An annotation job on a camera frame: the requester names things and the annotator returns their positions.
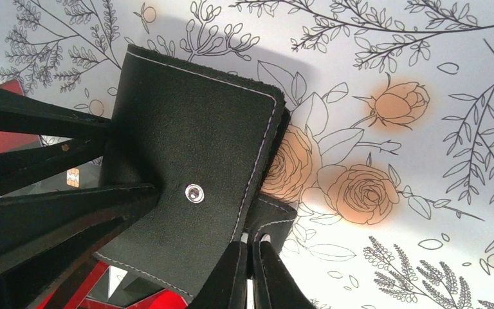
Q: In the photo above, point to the small black card top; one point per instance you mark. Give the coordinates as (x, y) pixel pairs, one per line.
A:
(81, 177)

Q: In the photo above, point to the red card centre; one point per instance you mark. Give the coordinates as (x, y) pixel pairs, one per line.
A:
(96, 284)

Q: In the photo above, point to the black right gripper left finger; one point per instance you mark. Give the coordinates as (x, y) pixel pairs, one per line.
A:
(226, 286)

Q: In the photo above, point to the red card top left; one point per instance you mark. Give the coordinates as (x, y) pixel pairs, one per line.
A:
(17, 141)

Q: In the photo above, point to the red card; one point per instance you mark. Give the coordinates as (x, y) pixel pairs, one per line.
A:
(96, 284)
(17, 141)

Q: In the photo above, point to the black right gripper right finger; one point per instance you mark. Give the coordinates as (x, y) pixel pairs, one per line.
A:
(273, 285)

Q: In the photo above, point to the black card holder wallet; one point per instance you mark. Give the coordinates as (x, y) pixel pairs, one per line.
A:
(205, 139)

